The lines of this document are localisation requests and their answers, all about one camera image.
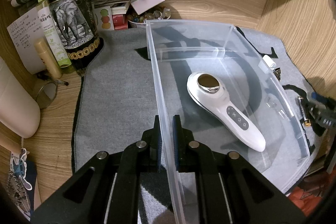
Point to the green white spray bottle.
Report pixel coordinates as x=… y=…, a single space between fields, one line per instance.
x=51 y=34

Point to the clear plastic storage bin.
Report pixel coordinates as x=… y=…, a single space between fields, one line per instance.
x=178 y=48

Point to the black gold lipstick tube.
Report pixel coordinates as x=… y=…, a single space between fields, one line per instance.
x=306 y=120

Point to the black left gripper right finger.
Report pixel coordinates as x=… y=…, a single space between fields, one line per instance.
x=181 y=138

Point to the white handwritten paper note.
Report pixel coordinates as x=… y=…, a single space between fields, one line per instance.
x=24 y=32

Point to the red small box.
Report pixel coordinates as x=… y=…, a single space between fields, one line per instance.
x=120 y=22

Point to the white handheld massager device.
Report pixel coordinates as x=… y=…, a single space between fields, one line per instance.
x=211 y=94

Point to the grey mat with black letters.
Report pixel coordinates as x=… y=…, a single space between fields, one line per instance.
x=118 y=103

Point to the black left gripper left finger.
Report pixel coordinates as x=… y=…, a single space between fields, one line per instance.
x=152 y=137

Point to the beige cylindrical container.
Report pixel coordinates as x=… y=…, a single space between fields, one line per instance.
x=19 y=111

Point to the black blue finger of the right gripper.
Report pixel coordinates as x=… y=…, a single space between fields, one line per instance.
x=321 y=112

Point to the yellow lip balm tube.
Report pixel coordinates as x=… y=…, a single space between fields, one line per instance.
x=47 y=57

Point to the white folded card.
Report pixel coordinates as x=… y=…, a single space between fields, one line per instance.
x=141 y=6

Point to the round wire-frame eyeglasses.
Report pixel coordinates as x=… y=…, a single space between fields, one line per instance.
x=45 y=90

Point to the fruit picture card box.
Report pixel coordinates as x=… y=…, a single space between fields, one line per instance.
x=103 y=17

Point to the bowl of glass marbles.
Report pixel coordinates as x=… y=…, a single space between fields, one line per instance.
x=139 y=20

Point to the orange cloth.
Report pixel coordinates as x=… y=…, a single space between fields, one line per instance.
x=310 y=191

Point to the dark elephant label bottle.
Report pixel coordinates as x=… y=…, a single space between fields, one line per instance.
x=75 y=23

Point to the white power adapter plug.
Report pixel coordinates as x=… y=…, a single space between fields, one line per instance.
x=268 y=60

